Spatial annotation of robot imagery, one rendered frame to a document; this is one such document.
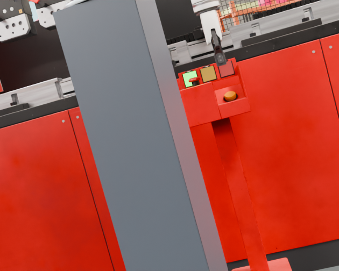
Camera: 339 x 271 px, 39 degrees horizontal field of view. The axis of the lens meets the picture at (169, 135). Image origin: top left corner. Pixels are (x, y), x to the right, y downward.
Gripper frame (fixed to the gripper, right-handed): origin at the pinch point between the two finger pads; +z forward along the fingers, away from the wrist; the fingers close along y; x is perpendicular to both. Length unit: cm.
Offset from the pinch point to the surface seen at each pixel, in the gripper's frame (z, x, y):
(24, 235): 48, -93, -23
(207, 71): 3.1, -4.9, -10.0
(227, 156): 30.5, -5.7, 2.6
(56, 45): -27, -79, -94
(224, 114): 16.4, -3.2, 6.4
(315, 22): -2.5, 37.3, -30.0
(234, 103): 14.0, 0.8, 6.2
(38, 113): 2, -73, -27
